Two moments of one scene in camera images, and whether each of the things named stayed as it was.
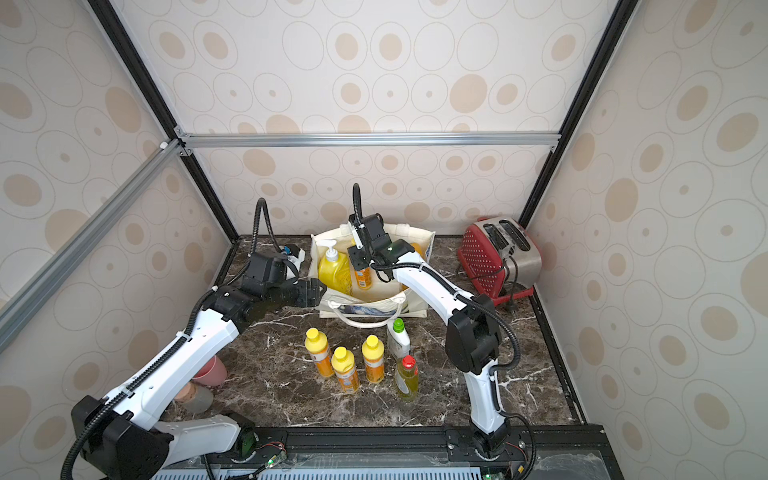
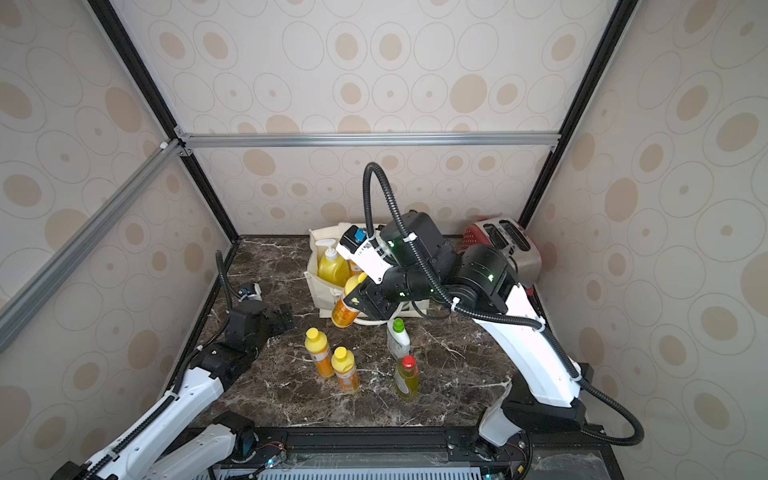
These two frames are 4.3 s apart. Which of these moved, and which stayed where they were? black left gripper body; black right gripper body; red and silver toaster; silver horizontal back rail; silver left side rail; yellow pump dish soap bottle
Moved: black left gripper body; black right gripper body
Stayed: yellow pump dish soap bottle; silver left side rail; silver horizontal back rail; red and silver toaster
